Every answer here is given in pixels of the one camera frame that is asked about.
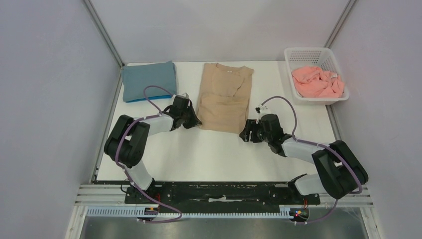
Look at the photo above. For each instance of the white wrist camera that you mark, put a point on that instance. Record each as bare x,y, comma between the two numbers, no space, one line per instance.
262,110
185,95

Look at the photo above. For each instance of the folded bright blue t shirt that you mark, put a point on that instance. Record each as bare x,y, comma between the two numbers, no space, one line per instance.
148,98

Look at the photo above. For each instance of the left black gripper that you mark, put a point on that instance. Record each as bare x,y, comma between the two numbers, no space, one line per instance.
195,121

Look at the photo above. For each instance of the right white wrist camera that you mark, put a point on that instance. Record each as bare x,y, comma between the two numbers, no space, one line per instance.
262,110

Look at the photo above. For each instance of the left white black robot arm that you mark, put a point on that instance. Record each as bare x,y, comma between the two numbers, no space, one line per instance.
127,140

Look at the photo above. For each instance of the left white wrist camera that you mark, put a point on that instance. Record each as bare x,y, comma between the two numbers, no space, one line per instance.
185,95

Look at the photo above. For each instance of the white slotted cable duct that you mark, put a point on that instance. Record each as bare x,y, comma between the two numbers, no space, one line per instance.
143,212

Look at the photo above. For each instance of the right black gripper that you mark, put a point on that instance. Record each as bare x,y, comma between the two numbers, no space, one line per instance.
252,131

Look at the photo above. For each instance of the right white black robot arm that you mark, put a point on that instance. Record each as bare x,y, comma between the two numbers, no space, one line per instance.
338,170

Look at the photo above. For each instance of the aluminium frame rail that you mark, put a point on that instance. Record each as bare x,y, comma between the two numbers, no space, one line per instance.
111,195

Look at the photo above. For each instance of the folded grey-blue t shirt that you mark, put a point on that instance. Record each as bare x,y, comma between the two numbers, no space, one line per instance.
136,78

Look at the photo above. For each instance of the pink t shirt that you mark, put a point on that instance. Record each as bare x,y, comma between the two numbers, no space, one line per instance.
314,82

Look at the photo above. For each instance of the white plastic basket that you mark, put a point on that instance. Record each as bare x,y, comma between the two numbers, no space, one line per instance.
297,57

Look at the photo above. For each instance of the beige t shirt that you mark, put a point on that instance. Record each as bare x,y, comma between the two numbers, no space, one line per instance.
223,101

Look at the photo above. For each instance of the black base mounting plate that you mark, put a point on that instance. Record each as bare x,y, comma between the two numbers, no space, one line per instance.
192,197

